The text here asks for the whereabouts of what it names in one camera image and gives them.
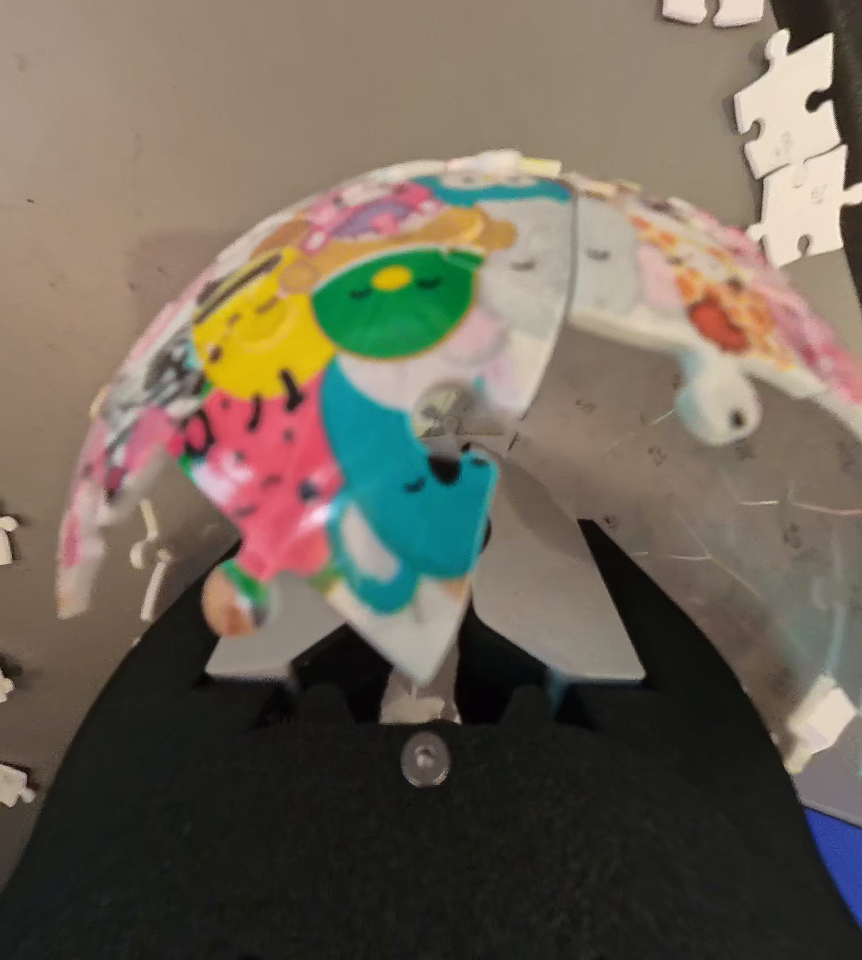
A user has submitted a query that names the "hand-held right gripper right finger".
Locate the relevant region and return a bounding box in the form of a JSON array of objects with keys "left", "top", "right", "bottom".
[{"left": 469, "top": 450, "right": 648, "bottom": 688}]

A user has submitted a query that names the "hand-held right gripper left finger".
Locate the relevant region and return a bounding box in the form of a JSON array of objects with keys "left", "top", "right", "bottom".
[{"left": 203, "top": 578, "right": 345, "bottom": 684}]

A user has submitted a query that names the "colourful puzzle ball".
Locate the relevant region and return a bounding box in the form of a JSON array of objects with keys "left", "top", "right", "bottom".
[{"left": 53, "top": 147, "right": 862, "bottom": 793}]

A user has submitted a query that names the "blue plastic bin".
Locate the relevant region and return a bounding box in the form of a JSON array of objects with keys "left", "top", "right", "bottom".
[{"left": 803, "top": 810, "right": 862, "bottom": 960}]

